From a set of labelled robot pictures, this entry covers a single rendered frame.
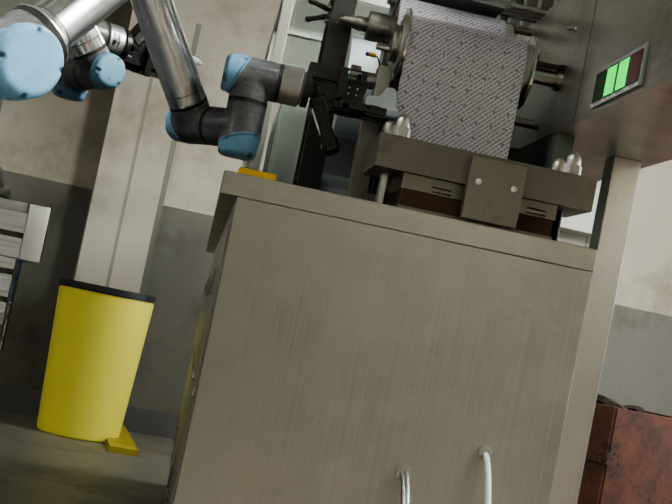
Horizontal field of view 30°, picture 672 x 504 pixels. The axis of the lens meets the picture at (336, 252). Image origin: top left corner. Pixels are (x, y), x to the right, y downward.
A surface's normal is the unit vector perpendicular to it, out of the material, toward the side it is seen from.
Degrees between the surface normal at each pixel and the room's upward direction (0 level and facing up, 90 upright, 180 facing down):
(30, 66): 96
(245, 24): 90
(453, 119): 90
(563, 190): 90
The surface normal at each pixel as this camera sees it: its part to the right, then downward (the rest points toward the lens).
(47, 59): 0.69, 0.20
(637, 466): 0.45, 0.04
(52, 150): 0.23, -0.01
